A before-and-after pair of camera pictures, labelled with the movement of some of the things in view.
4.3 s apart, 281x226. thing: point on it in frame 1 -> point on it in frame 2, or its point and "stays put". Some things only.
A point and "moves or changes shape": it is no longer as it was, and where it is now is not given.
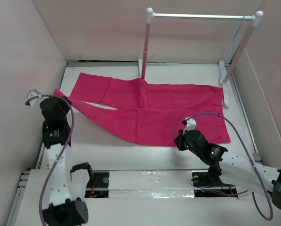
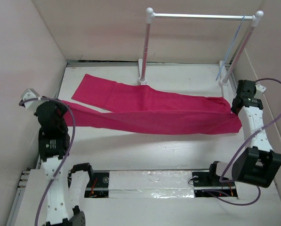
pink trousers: x=151 y=113 moves or changes shape
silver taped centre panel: x=149 y=184 stays put
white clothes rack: x=224 y=77 stays put
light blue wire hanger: x=235 y=33 stays put
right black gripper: x=179 y=140 -> x=233 y=110
